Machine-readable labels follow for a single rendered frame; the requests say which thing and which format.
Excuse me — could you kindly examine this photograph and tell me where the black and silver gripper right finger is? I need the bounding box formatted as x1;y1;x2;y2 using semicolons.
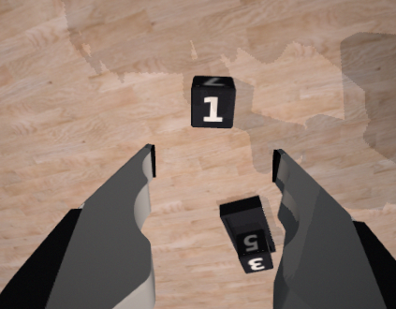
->
272;149;396;309

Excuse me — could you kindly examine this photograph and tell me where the black cube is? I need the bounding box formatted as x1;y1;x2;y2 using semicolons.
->
191;76;236;128
236;229;273;273

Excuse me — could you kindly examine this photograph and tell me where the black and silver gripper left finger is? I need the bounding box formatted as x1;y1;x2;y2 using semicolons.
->
0;143;156;309

